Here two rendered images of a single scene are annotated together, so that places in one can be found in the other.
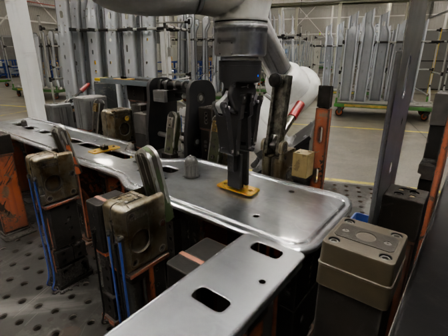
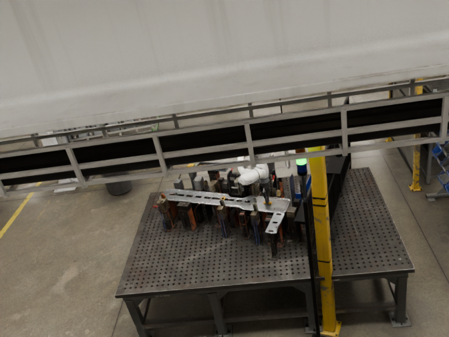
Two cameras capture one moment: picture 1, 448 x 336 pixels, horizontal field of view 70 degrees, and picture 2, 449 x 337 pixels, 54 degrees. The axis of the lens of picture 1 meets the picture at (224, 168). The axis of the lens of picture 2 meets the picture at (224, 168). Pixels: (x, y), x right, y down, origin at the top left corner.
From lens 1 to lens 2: 3.59 m
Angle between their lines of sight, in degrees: 14
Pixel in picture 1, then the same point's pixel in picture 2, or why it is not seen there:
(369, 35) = not seen: outside the picture
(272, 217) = (276, 208)
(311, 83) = not seen: hidden behind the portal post
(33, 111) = not seen: hidden behind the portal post
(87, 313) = (238, 239)
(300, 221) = (282, 207)
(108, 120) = (213, 187)
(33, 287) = (220, 239)
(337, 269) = (288, 214)
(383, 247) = (293, 210)
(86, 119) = (200, 187)
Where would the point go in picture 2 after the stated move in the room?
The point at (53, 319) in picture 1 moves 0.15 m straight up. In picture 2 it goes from (232, 242) to (230, 230)
